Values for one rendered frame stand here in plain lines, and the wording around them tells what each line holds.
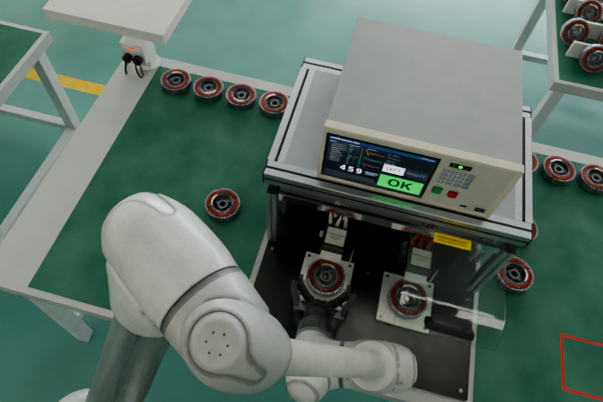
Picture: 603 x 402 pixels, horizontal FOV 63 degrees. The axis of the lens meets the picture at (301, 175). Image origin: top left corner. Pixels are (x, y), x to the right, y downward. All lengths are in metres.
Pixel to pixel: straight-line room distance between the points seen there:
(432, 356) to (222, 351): 0.97
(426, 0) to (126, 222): 3.28
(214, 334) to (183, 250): 0.13
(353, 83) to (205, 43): 2.16
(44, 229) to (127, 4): 0.73
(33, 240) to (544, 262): 1.59
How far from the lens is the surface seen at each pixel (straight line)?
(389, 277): 1.51
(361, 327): 1.46
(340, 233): 1.39
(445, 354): 1.50
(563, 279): 1.75
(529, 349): 1.62
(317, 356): 0.91
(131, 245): 0.68
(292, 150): 1.28
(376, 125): 1.10
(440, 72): 1.26
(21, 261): 1.70
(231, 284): 0.64
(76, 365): 2.34
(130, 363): 0.85
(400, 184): 1.20
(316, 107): 1.38
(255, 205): 1.61
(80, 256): 1.64
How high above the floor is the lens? 2.15
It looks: 57 degrees down
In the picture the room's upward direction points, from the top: 6 degrees clockwise
